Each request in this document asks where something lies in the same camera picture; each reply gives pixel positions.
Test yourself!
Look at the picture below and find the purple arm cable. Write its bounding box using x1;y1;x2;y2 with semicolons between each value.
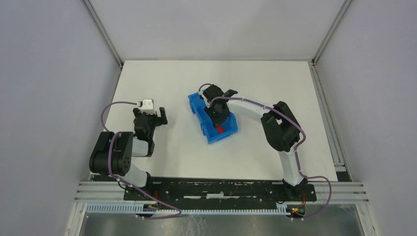
100;101;182;220
199;83;332;221

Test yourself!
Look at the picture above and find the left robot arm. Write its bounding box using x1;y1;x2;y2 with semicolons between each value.
89;107;168;187

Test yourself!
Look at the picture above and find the left aluminium corner post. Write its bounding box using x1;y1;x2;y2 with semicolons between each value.
81;0;124;69

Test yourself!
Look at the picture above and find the aluminium corner post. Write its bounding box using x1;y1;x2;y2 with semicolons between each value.
81;0;124;69
311;0;354;65

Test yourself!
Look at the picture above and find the red handled screwdriver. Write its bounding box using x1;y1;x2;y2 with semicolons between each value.
216;125;225;133

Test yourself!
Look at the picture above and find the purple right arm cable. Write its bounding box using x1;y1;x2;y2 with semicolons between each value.
199;83;332;221

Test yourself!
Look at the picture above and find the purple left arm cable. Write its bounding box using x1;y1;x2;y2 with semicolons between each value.
100;101;182;220

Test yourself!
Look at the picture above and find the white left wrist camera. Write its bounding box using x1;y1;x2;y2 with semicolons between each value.
137;99;156;115

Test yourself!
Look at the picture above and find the white slotted cable duct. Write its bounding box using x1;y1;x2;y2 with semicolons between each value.
86;203;290;216

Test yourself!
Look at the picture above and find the right aluminium side rail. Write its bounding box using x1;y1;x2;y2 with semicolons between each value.
308;59;352;182

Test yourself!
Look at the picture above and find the aluminium front frame rail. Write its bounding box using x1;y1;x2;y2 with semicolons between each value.
74;181;370;205

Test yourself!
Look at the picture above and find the blue plastic storage bin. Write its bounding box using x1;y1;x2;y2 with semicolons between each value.
188;92;238;145

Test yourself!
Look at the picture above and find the right aluminium corner post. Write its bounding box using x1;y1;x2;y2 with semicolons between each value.
311;0;354;65

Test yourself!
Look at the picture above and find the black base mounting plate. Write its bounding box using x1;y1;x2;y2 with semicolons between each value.
143;177;317;210

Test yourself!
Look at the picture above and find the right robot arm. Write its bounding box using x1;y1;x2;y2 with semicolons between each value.
198;84;308;195

